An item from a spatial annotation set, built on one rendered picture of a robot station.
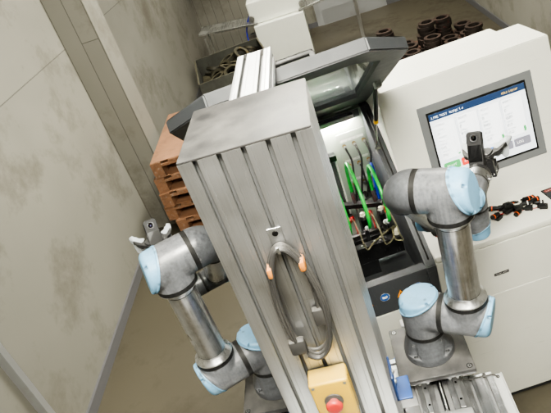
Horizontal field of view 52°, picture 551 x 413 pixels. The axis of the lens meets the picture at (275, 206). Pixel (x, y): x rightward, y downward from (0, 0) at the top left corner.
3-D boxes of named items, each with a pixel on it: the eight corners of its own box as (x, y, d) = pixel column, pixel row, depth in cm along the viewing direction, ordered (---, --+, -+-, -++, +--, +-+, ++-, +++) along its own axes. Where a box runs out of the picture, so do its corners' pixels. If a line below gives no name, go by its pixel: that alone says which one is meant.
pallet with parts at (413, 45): (498, 55, 604) (494, 13, 582) (385, 88, 624) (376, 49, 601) (475, 34, 677) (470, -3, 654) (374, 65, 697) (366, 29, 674)
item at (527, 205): (494, 227, 221) (493, 215, 219) (482, 214, 231) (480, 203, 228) (550, 208, 221) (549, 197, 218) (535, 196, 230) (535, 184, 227)
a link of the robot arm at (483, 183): (457, 217, 167) (453, 193, 162) (464, 196, 174) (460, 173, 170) (485, 217, 163) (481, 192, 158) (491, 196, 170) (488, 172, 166)
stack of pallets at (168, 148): (197, 185, 565) (166, 114, 526) (267, 165, 554) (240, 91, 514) (181, 249, 473) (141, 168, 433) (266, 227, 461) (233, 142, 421)
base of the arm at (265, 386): (300, 395, 175) (291, 374, 170) (254, 405, 177) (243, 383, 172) (298, 358, 188) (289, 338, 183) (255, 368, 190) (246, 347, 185)
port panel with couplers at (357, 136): (353, 197, 258) (337, 138, 242) (352, 194, 261) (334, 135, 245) (380, 188, 257) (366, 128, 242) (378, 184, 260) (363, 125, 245)
